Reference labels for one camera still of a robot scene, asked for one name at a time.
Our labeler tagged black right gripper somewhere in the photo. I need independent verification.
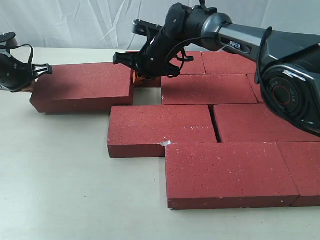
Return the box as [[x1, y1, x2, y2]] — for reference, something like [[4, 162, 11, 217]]
[[113, 26, 190, 84]]

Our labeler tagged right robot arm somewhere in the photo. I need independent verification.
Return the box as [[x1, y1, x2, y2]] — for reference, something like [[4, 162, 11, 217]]
[[113, 1, 320, 136]]

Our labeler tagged right edge red brick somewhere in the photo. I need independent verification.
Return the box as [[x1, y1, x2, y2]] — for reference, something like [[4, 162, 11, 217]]
[[247, 74, 264, 104]]

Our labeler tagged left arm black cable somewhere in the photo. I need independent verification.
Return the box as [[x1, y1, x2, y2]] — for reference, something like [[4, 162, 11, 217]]
[[0, 44, 35, 73]]

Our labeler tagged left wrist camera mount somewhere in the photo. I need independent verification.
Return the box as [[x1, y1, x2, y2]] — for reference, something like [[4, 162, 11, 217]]
[[0, 32, 18, 48]]

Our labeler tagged grey fabric backdrop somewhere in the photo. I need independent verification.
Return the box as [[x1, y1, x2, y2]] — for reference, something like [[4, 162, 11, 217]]
[[0, 0, 320, 50]]

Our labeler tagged chipped red brick white spot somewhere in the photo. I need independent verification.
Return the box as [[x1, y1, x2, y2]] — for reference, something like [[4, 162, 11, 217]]
[[106, 105, 217, 159]]

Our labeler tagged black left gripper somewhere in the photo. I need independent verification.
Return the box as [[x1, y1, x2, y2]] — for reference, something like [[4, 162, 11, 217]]
[[0, 49, 53, 93]]

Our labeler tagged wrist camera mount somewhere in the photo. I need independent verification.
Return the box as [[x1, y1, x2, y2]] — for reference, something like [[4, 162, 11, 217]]
[[0, 32, 18, 48], [132, 19, 163, 42]]

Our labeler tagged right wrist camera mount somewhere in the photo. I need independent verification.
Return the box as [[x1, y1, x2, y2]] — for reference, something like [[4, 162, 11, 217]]
[[132, 19, 163, 42]]

